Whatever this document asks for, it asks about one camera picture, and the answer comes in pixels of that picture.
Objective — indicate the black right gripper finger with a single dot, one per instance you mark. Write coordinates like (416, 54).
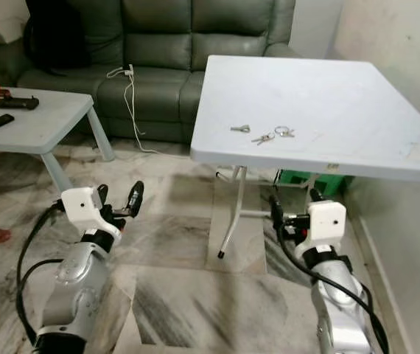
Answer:
(277, 212)
(317, 196)

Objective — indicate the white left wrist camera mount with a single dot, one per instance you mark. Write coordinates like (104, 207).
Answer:
(81, 210)

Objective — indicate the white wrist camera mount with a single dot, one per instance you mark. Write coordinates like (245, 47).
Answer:
(328, 221)
(81, 210)

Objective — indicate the green leather sofa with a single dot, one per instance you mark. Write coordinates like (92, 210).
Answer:
(180, 66)

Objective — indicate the green plastic crate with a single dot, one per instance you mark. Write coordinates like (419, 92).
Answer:
(306, 183)

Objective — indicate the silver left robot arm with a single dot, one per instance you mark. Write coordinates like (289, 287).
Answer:
(77, 287)

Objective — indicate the black handheld controller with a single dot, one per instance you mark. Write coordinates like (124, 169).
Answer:
(18, 102)

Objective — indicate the black backpack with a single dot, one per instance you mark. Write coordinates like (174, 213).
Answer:
(54, 37)

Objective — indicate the large white folding table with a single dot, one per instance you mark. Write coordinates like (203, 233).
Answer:
(328, 110)

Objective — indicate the small pale blue table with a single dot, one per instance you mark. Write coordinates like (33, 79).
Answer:
(48, 125)

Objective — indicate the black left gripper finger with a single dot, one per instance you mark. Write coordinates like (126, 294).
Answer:
(102, 194)
(135, 198)

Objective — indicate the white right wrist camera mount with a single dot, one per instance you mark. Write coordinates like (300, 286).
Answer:
(328, 221)

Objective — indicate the single silver key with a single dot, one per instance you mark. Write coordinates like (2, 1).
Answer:
(240, 129)

